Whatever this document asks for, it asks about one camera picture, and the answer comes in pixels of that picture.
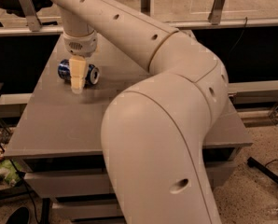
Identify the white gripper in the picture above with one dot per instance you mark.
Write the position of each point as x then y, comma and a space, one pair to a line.
80, 46

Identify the blue pepsi can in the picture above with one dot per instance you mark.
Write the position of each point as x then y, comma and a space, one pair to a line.
91, 78

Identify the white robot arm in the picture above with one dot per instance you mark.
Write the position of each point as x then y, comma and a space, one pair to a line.
152, 133

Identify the grey drawer cabinet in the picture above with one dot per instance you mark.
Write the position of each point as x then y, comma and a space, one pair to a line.
58, 140

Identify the black office chair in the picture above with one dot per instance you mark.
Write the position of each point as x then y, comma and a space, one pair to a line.
17, 0

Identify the snack bags on floor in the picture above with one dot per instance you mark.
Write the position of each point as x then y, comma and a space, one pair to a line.
8, 171

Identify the black shoe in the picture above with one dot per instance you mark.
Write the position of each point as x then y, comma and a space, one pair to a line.
20, 216

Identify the black stand leg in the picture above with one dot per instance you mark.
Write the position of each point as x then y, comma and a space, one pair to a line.
251, 162

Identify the left metal bracket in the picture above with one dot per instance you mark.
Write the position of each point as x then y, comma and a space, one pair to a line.
28, 9

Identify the metal bracket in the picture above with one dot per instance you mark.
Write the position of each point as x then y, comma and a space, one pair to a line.
28, 9
145, 6
216, 12

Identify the middle metal bracket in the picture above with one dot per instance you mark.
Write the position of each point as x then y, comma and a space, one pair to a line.
145, 6

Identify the right metal bracket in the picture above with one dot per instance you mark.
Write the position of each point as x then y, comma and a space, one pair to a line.
216, 12

